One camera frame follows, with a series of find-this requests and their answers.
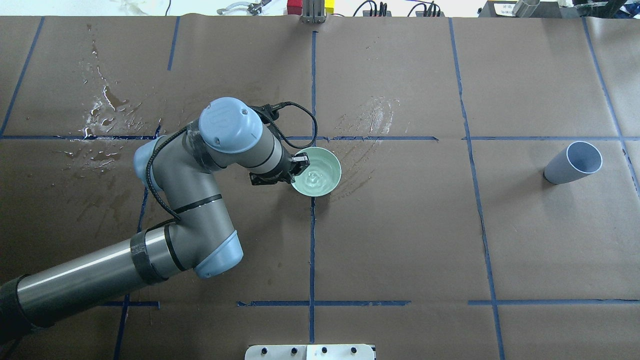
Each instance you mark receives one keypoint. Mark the light blue cup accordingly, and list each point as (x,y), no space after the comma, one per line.
(576,161)

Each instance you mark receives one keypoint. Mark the aluminium frame post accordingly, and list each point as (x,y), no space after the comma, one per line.
(313,12)

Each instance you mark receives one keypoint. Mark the yellow cube block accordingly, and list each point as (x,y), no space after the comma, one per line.
(329,6)

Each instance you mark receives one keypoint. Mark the red cube block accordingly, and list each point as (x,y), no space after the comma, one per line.
(294,7)

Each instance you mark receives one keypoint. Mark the metal cylinder can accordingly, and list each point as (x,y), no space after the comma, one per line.
(525,8)

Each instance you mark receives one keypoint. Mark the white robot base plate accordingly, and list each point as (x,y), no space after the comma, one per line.
(345,351)

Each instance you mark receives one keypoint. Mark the mint green bowl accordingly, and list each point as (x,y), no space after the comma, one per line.
(323,174)

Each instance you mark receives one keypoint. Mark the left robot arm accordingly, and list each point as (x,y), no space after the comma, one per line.
(178,171)

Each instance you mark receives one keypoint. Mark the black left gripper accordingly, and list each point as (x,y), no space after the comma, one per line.
(285,165)

